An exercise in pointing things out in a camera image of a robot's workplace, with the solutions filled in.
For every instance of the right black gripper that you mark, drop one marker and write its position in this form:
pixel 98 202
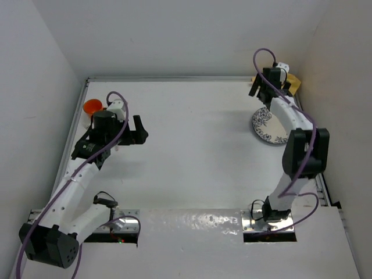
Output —
pixel 257 85

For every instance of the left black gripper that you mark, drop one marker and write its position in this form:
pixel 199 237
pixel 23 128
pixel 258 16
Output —
pixel 136 136

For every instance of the blue floral plate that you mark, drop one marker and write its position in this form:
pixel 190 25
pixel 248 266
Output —
pixel 268 128

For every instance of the yellow vehicle print placemat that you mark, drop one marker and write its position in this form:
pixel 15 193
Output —
pixel 292 84

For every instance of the orange mug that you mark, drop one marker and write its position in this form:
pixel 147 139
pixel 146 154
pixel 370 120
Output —
pixel 91 106

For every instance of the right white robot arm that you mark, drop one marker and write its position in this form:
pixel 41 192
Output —
pixel 306 151

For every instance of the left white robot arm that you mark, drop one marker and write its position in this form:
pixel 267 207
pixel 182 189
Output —
pixel 55 235

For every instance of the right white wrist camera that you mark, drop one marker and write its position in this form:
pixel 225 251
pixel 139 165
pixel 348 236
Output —
pixel 284 68

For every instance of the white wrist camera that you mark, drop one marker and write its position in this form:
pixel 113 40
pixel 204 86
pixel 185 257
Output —
pixel 284 68
pixel 118 107

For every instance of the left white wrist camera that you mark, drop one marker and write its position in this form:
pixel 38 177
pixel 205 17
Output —
pixel 118 107

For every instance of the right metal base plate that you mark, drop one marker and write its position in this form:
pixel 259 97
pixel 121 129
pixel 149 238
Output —
pixel 255 225

